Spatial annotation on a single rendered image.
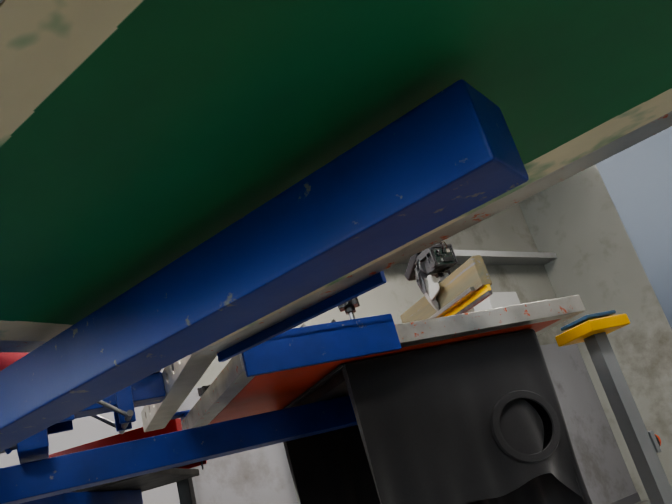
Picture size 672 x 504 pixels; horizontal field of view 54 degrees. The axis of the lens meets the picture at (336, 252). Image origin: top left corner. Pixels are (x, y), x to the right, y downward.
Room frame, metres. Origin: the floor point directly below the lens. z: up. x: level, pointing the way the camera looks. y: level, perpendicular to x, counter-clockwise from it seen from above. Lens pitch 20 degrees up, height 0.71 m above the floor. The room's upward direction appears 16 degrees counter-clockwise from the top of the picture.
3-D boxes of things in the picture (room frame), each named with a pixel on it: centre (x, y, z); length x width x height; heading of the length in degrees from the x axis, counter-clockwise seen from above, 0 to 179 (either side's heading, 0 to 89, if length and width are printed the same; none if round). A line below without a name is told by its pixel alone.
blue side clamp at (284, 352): (1.18, 0.08, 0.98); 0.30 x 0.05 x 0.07; 118
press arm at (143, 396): (1.27, 0.49, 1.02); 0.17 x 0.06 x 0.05; 118
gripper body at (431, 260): (1.62, -0.24, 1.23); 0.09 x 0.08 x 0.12; 28
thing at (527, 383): (1.40, -0.14, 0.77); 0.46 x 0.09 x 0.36; 118
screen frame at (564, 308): (1.53, -0.01, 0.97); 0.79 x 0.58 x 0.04; 118
